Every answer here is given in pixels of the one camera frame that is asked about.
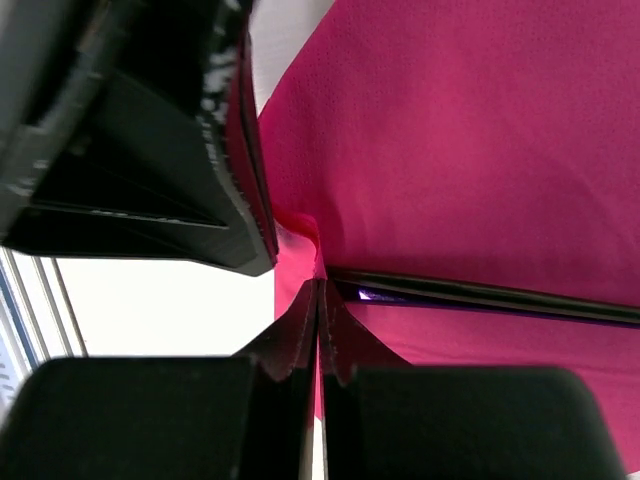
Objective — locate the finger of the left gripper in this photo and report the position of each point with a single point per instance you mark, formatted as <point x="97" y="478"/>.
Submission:
<point x="129" y="131"/>

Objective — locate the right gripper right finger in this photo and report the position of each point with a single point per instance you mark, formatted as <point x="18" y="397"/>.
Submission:
<point x="385" y="418"/>

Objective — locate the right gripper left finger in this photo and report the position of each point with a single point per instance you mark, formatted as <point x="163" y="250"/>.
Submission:
<point x="245" y="416"/>

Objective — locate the magenta paper napkin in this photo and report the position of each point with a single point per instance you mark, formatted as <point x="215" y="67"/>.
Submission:
<point x="494" y="142"/>

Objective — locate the purple metallic spoon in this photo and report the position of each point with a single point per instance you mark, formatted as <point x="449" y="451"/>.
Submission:
<point x="379" y="298"/>

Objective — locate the aluminium front rail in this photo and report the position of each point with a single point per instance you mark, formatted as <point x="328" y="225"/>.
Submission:
<point x="38" y="322"/>

